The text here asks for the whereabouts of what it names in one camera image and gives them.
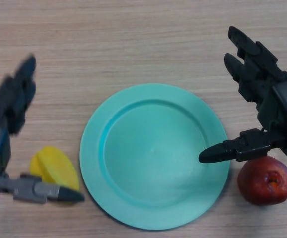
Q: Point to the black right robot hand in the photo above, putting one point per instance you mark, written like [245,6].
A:
[275,106]

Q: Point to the yellow starfruit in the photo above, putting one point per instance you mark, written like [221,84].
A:
[54,166]

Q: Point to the green round plate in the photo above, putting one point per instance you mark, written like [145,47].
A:
[156,161]

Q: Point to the red apple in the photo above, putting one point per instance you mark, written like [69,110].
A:
[255,181]

